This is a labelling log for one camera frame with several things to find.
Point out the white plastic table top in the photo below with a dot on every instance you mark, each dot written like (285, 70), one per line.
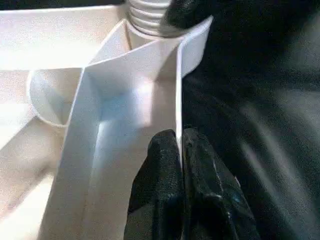
(50, 125)

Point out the black plastic mat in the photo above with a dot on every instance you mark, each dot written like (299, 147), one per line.
(262, 125)

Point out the white plastic table leg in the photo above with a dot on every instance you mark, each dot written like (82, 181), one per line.
(147, 17)

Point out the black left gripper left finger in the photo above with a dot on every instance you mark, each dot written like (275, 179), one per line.
(160, 187)

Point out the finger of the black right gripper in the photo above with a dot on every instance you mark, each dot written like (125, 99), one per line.
(185, 15)

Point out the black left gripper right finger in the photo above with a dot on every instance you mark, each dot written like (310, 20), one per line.
(207, 200)

